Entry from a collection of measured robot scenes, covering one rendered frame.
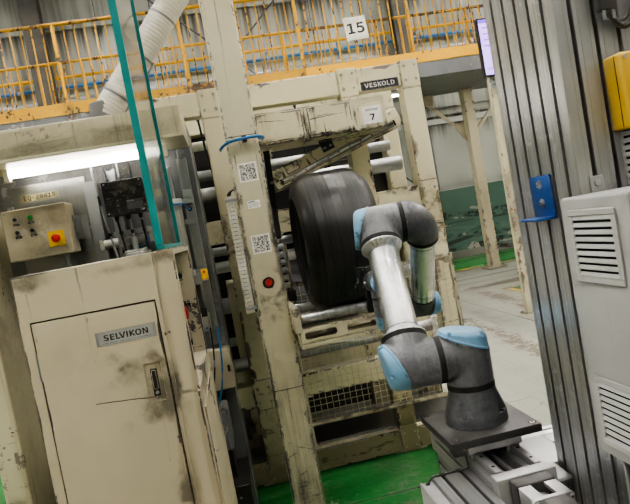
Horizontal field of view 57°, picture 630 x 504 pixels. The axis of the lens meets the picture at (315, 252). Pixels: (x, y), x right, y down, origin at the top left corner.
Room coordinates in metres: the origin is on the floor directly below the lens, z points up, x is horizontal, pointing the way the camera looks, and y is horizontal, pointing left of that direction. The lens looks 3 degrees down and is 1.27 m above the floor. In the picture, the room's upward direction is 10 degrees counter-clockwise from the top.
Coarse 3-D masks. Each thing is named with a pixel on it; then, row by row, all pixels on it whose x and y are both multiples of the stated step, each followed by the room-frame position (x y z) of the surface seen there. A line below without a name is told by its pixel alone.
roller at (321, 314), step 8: (344, 304) 2.32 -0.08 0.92; (352, 304) 2.31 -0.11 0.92; (360, 304) 2.31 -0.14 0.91; (304, 312) 2.30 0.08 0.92; (312, 312) 2.29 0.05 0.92; (320, 312) 2.29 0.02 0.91; (328, 312) 2.29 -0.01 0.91; (336, 312) 2.30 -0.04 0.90; (344, 312) 2.30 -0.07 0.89; (352, 312) 2.31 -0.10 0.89; (304, 320) 2.28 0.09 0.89; (312, 320) 2.29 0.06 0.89; (320, 320) 2.30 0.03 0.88
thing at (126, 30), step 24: (120, 0) 1.67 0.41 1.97; (120, 24) 1.55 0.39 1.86; (120, 48) 1.48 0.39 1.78; (144, 72) 1.98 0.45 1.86; (144, 96) 1.82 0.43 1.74; (144, 120) 1.68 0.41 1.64; (144, 144) 1.56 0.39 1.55; (144, 168) 1.48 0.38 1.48; (168, 192) 2.00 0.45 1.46; (168, 216) 1.84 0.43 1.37; (168, 240) 1.69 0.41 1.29
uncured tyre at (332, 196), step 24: (312, 192) 2.25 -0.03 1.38; (336, 192) 2.24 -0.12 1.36; (360, 192) 2.25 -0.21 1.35; (312, 216) 2.20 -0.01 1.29; (336, 216) 2.19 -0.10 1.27; (312, 240) 2.19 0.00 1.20; (336, 240) 2.17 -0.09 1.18; (312, 264) 2.21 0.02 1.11; (336, 264) 2.18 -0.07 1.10; (360, 264) 2.20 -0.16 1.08; (312, 288) 2.30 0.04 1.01; (336, 288) 2.23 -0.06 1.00
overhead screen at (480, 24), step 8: (480, 24) 5.62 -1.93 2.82; (480, 32) 5.62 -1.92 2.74; (480, 40) 5.62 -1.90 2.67; (488, 40) 5.63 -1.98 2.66; (480, 48) 5.62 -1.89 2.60; (488, 48) 5.63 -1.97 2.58; (480, 56) 5.64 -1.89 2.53; (488, 56) 5.63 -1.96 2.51; (488, 64) 5.63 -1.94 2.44; (488, 72) 5.62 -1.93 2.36
